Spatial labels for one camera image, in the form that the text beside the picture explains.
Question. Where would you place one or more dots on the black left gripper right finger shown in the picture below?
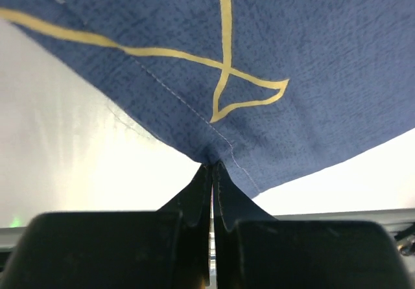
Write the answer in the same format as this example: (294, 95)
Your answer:
(256, 250)

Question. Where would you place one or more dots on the blue fish-print placemat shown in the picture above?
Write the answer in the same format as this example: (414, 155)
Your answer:
(274, 89)

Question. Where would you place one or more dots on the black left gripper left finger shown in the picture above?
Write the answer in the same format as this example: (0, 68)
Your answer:
(167, 248)

